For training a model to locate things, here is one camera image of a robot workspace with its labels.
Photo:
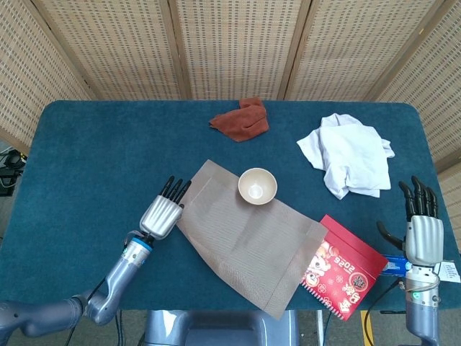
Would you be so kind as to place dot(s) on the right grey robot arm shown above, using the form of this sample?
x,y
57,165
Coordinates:
x,y
423,313

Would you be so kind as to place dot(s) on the blue carpet table cover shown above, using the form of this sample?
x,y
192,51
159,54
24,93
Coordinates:
x,y
90,162

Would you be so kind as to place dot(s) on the crumpled white cloth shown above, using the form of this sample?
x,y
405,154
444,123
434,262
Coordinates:
x,y
354,158

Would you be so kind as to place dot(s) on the silver woven placemat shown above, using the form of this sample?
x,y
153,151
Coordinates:
x,y
245,248

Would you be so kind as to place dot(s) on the white table leg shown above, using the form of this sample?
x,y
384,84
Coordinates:
x,y
319,328

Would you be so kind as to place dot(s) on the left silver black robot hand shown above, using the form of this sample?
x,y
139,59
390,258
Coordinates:
x,y
160,218

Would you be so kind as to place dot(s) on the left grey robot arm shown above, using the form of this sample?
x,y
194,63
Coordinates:
x,y
115,281

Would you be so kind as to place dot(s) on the rust brown cloth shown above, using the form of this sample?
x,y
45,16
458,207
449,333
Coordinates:
x,y
243,120

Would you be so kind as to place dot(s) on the blue white toothpaste box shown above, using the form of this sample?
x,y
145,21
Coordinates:
x,y
396,265

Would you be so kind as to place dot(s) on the red spiral desk calendar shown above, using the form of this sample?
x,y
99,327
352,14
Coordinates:
x,y
345,266

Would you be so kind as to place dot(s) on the yellow floor tape strip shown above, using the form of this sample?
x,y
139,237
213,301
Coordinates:
x,y
366,328

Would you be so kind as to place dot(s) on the grey blue robot torso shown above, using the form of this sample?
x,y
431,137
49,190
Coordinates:
x,y
223,329

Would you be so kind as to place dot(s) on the bamboo folding screen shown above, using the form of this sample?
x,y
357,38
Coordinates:
x,y
234,47

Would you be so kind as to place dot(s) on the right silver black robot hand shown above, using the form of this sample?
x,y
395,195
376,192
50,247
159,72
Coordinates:
x,y
425,241

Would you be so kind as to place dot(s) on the beige bowl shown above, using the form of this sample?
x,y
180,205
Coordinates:
x,y
257,187

